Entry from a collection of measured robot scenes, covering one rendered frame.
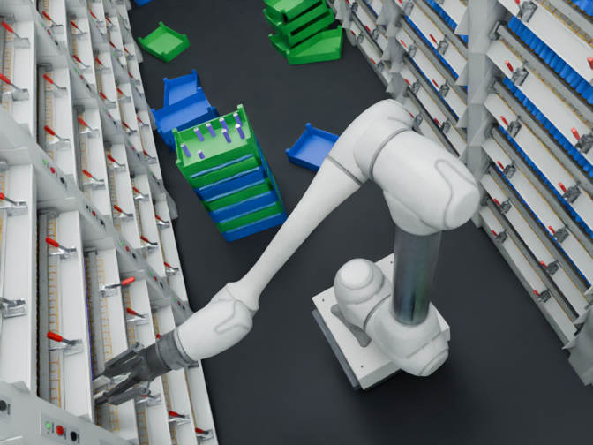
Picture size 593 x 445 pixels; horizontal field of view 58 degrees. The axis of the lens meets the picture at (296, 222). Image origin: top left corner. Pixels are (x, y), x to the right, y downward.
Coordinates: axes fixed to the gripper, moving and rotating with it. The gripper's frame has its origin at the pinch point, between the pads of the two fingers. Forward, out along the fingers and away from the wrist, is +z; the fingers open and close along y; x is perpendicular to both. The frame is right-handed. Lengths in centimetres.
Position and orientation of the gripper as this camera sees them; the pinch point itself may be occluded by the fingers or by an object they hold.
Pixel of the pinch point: (94, 392)
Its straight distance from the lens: 140.4
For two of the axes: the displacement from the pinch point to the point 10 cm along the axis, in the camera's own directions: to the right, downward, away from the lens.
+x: 3.8, 4.9, 7.8
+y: 3.1, 7.3, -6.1
